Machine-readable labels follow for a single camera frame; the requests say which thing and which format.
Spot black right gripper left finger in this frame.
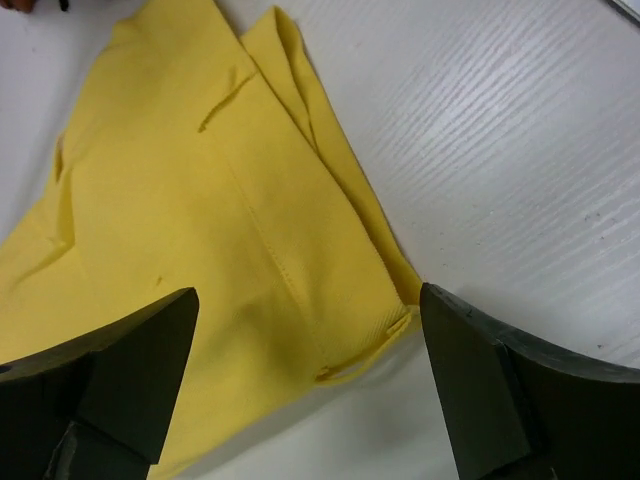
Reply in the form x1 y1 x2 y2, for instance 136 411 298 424
1 288 199 479

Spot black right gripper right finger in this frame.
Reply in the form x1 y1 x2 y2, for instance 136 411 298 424
420 283 639 479

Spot yellow trousers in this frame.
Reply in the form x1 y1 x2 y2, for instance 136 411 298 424
1 1 421 479

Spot orange camouflage garment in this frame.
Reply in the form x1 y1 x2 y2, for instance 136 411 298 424
0 0 71 14

